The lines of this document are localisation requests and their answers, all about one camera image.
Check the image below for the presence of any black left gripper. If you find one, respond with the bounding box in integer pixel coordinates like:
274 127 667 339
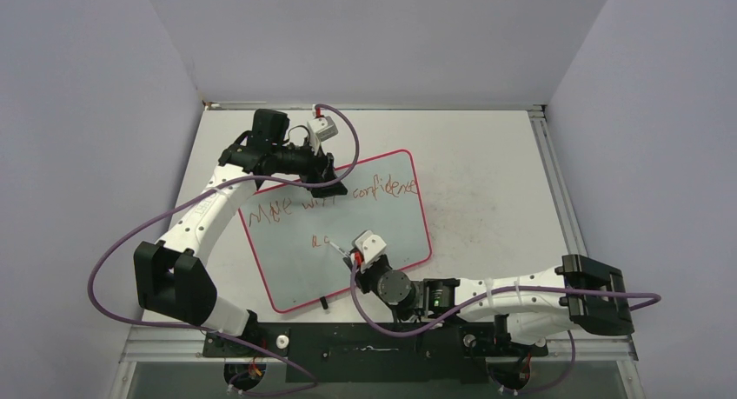
271 133 347 196

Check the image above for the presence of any white whiteboard marker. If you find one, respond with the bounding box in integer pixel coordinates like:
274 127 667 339
329 242 349 258

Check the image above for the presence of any whiteboard with pink frame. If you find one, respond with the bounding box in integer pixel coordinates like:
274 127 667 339
239 150 432 314

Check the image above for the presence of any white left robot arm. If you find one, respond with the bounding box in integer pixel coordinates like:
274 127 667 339
133 104 347 356

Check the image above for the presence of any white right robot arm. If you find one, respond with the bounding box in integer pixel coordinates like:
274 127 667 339
342 249 634 354

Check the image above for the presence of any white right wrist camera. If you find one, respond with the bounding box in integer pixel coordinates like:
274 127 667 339
352 229 388 268

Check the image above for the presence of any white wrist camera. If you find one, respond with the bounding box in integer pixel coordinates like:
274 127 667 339
352 229 388 268
305 109 338 156

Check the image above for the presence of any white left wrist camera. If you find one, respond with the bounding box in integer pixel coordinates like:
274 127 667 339
305 109 338 156

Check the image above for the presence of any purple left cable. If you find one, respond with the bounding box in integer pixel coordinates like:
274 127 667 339
87 103 362 397

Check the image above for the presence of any purple cable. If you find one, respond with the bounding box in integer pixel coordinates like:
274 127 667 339
349 263 662 396
87 103 362 397

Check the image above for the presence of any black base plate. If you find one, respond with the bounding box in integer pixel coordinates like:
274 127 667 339
203 323 548 384

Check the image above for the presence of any aluminium rail frame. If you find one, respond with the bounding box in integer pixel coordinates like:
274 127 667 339
121 102 637 362

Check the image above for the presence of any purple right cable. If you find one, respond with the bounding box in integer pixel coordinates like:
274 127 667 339
349 263 662 396

